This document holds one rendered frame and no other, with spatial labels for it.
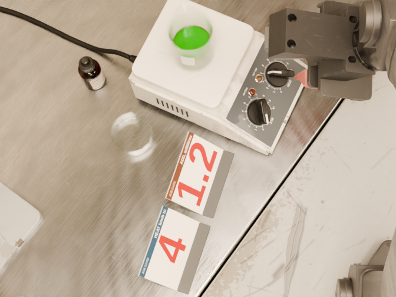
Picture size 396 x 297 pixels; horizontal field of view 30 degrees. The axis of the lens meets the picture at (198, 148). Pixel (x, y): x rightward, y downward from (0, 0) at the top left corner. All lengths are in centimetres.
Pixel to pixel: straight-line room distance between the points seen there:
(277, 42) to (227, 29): 21
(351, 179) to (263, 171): 11
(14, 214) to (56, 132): 12
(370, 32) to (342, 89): 16
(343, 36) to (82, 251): 43
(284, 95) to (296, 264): 21
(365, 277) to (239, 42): 33
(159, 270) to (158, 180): 12
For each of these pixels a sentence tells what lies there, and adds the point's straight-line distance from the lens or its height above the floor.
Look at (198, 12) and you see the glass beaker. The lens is 87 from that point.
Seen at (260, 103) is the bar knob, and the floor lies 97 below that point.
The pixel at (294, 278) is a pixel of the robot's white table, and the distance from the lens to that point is 93.
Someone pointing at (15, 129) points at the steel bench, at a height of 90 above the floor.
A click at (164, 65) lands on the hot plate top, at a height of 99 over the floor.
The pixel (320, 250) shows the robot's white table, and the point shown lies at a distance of 94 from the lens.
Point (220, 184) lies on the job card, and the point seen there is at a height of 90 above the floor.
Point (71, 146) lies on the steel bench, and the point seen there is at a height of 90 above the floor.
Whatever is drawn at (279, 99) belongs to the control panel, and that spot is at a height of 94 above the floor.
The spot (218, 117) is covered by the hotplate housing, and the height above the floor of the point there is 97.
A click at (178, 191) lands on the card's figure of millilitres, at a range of 92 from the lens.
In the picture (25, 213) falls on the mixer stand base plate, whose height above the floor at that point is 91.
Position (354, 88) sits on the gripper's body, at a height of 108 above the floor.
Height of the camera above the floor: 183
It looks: 73 degrees down
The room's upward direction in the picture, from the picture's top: 11 degrees counter-clockwise
